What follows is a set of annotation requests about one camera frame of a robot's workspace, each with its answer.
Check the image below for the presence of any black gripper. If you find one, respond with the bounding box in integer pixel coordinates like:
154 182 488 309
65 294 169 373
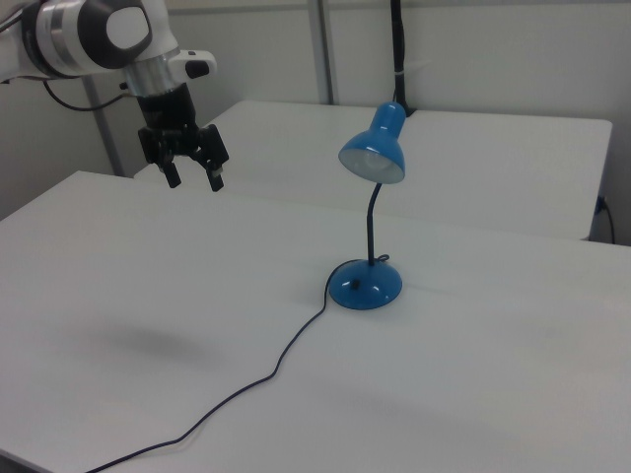
135 84 232 193

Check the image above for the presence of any blue desk lamp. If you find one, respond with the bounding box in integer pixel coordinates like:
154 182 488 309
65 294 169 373
324 101 408 311

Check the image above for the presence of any white side table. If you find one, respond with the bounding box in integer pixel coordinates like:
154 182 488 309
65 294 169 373
132 101 614 242

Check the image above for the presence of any grey metal partition post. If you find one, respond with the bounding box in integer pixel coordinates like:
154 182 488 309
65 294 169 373
82 76 125 178
308 0 341 105

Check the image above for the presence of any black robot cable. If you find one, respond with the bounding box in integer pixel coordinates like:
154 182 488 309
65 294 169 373
42 78 137 112

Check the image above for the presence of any black lamp power cable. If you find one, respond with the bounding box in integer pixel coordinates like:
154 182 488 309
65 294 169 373
83 253 390 473

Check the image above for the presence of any black camera pole with clamp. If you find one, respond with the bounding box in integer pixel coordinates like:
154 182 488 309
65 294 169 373
388 0 418 117

